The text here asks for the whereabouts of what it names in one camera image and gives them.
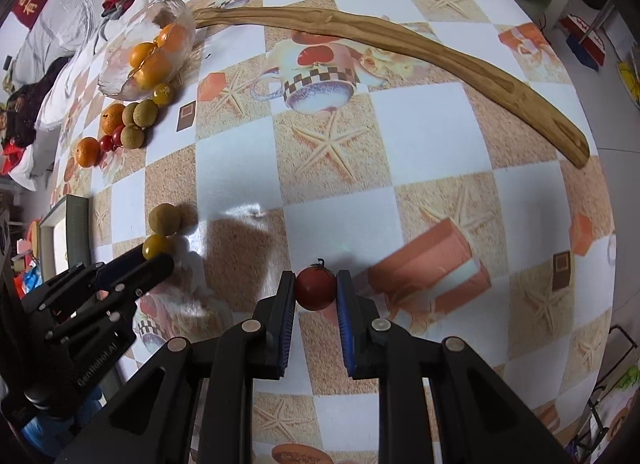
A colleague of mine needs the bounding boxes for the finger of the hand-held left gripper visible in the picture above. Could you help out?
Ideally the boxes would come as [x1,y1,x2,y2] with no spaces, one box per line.
[35,245,149,317]
[46,253,177,344]

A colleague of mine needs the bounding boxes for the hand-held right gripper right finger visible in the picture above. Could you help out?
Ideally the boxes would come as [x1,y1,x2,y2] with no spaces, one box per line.
[336,269,576,464]

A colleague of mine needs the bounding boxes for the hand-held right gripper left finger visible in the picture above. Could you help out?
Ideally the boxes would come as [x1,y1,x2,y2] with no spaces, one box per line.
[55,270,298,464]

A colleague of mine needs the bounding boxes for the person's left hand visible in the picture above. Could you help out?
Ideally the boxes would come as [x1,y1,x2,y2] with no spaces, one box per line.
[22,384,107,460]

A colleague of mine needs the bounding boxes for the grey tray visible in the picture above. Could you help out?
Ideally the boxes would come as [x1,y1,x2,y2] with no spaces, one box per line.
[39,195,92,277]

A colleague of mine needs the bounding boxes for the orange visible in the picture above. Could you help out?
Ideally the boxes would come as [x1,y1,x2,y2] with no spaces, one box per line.
[128,42,157,70]
[135,51,176,91]
[75,137,102,168]
[159,24,192,56]
[100,103,126,137]

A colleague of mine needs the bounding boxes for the white cloth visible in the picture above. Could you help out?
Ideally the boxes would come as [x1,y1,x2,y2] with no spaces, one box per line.
[10,38,103,191]

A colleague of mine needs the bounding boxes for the dark clothing pile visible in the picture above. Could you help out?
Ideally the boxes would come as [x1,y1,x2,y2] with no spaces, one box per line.
[0,56,72,147]

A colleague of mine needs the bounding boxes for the clear glass bowl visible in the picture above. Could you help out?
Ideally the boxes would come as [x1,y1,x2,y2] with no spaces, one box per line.
[96,0,197,98]

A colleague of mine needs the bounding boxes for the grey striped bedding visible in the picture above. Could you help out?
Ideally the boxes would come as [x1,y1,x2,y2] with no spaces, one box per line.
[10,0,153,87]

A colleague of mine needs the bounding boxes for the black metal rack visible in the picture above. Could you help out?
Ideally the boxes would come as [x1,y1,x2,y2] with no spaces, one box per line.
[574,324,640,451]

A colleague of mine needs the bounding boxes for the long wooden stick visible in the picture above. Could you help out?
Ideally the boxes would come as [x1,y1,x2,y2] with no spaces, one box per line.
[191,5,592,170]

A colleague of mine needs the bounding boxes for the green toy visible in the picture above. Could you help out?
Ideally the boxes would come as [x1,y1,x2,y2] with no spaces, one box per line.
[620,366,640,396]

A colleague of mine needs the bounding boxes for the yellow and white slippers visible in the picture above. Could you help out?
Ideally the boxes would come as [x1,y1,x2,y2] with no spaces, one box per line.
[617,58,640,111]

